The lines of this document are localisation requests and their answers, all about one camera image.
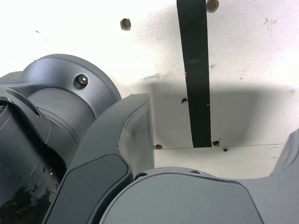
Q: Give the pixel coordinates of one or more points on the black tape strip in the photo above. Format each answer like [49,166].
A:
[196,70]

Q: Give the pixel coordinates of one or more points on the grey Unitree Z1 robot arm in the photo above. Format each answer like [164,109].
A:
[58,70]

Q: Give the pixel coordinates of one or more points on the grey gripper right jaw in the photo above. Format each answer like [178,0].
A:
[187,200]

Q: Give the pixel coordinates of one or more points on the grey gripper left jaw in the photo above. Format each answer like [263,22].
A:
[102,144]

